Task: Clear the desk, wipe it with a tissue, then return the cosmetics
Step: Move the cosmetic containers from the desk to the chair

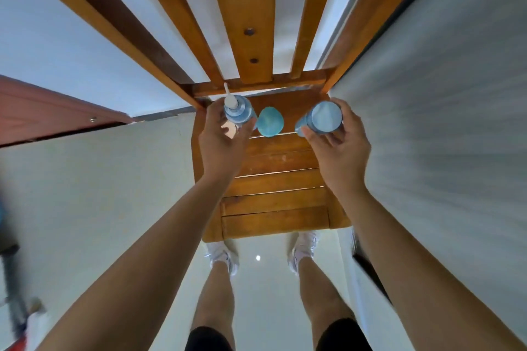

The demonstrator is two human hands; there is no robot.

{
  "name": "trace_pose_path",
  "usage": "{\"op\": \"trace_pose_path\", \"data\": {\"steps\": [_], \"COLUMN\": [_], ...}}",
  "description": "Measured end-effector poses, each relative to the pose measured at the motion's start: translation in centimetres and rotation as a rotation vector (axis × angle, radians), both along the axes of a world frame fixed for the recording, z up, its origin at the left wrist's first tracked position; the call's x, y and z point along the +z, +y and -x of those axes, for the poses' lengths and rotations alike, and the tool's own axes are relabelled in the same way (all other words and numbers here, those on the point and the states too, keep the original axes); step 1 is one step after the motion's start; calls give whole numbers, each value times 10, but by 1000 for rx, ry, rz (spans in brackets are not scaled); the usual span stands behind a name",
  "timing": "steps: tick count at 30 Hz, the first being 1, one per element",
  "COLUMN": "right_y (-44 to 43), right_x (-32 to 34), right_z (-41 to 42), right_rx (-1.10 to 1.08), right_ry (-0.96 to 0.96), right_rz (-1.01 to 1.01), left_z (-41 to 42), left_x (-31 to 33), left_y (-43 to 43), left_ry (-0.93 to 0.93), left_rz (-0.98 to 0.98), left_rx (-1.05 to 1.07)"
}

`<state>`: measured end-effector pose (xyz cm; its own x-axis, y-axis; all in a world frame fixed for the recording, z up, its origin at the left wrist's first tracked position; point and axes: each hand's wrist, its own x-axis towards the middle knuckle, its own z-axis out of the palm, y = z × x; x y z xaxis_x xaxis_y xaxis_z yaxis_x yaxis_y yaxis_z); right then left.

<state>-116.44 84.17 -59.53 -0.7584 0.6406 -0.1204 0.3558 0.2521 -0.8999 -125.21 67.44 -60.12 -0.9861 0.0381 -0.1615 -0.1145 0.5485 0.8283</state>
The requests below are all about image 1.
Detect person's left hand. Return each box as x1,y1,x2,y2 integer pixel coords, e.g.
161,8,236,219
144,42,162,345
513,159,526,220
198,96,258,184

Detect person's right hand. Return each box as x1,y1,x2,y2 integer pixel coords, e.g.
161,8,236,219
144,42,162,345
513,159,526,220
301,98,373,199

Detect rose gold round jar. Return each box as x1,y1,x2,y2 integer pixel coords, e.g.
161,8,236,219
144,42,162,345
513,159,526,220
221,120,240,140

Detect light blue pump bottle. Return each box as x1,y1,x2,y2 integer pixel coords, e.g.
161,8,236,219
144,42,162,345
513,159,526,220
222,82,257,125

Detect light blue capped bottle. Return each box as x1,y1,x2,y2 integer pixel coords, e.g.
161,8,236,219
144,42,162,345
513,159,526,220
294,100,344,138

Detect teal round jar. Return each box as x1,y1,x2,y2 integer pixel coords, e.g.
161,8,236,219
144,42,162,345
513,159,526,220
256,106,285,138

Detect wooden chair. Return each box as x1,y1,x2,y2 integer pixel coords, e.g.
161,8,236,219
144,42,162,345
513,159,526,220
2,0,441,242

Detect person's right forearm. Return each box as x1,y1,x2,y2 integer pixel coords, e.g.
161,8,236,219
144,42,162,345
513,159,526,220
329,186,527,351

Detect person's left forearm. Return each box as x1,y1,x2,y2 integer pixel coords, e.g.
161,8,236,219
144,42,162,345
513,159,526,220
37,175,238,351

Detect person's white right shoe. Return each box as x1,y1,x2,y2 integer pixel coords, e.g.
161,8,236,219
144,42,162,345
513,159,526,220
287,231,320,275

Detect person's white shoe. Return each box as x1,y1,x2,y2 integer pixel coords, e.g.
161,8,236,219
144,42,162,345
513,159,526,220
205,241,240,278
287,231,320,275

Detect person's white left shoe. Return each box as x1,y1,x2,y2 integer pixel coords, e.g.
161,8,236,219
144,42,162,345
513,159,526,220
205,241,240,278

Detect person's right leg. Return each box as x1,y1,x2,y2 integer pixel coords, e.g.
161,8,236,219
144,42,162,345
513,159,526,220
297,256,357,351

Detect person's leg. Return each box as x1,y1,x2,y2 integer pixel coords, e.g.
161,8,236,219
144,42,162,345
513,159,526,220
189,260,236,351
297,256,357,351

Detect person's left leg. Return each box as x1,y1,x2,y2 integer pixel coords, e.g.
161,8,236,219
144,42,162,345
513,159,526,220
189,260,236,351

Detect grey sliding door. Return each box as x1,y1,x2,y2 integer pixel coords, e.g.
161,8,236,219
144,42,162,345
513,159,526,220
329,0,527,351

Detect red wooden door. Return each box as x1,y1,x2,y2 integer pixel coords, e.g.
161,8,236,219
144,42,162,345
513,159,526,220
0,74,134,149

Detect black shorts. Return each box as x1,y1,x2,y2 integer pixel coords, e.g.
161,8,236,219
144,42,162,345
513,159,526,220
184,318,373,351

